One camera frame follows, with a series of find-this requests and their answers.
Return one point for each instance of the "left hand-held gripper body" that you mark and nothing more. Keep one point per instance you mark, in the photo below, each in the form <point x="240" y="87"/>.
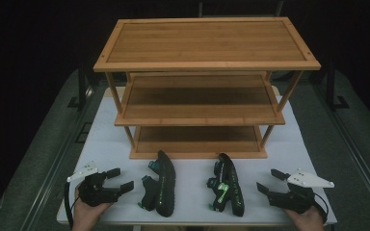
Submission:
<point x="94" y="192"/>

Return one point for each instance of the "person's left hand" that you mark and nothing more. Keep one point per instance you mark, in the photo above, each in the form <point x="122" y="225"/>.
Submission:
<point x="86" y="216"/>

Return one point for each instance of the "black shoe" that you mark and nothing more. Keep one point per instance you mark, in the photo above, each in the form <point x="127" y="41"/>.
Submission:
<point x="234" y="189"/>
<point x="165" y="186"/>

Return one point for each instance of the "black metal stand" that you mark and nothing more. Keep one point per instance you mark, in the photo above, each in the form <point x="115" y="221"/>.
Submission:
<point x="82" y="86"/>
<point x="331" y="86"/>

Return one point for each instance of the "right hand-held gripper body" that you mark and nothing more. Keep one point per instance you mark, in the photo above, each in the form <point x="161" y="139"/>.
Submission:
<point x="295" y="199"/>

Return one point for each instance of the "person's right hand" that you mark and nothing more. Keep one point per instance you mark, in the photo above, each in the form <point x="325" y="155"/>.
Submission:
<point x="308" y="221"/>

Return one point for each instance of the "three-tier wooden shoe rack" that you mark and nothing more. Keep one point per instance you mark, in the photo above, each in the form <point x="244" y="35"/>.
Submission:
<point x="205" y="41"/>

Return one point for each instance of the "metal floor rail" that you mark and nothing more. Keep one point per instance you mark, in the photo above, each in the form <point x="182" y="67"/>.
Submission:
<point x="356" y="154"/>
<point x="54" y="166"/>

